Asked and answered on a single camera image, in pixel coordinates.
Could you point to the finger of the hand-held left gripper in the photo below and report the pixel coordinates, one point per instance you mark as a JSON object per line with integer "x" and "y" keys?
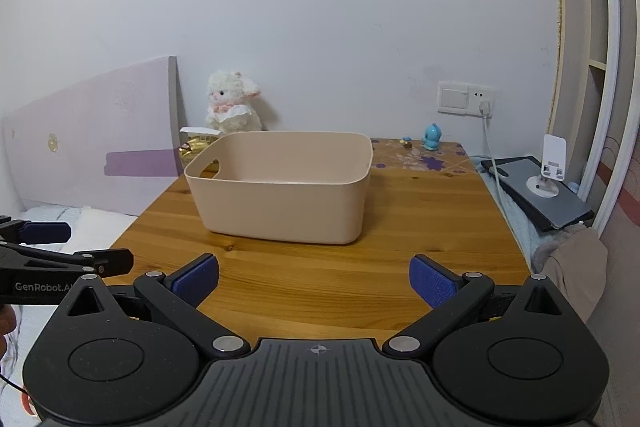
{"x": 107, "y": 261}
{"x": 47, "y": 233}

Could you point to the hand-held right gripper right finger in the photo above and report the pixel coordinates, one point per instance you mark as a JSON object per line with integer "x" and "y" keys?
{"x": 432, "y": 282}

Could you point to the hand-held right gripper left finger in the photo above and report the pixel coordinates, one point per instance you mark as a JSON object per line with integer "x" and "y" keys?
{"x": 197, "y": 277}

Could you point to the beige plastic storage bin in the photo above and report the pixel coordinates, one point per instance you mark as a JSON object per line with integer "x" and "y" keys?
{"x": 285, "y": 202}

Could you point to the light blue bed sheet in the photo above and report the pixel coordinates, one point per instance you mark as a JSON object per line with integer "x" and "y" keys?
{"x": 30, "y": 213}

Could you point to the light blue cloth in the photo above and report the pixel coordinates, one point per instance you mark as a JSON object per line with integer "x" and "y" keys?
{"x": 515, "y": 227}

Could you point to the purple headboard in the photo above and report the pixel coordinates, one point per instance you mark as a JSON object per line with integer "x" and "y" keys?
{"x": 100, "y": 132}

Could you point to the purple floral table mat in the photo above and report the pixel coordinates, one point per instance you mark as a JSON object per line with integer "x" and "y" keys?
{"x": 400, "y": 157}

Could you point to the gold tissue packet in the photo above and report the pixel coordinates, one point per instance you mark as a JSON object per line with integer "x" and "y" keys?
{"x": 192, "y": 147}

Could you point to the small brown figurine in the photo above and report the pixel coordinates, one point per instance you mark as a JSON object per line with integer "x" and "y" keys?
{"x": 407, "y": 143}

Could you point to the beige cloth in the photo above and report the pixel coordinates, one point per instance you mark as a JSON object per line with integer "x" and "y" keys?
{"x": 575, "y": 267}

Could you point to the blue figurine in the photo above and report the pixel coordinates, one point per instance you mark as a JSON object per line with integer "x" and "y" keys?
{"x": 431, "y": 137}

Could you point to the grey laptop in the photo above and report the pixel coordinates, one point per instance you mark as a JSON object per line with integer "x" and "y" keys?
{"x": 560, "y": 207}

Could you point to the white phone stand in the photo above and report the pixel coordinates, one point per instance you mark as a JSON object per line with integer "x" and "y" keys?
{"x": 550, "y": 162}

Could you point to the white plush sheep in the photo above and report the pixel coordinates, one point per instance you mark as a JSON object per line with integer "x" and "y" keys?
{"x": 232, "y": 102}

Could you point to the white bookshelf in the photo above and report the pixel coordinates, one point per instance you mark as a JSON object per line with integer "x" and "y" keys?
{"x": 610, "y": 57}

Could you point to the white wall switch socket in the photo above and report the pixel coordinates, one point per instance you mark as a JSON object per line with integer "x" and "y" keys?
{"x": 460, "y": 97}

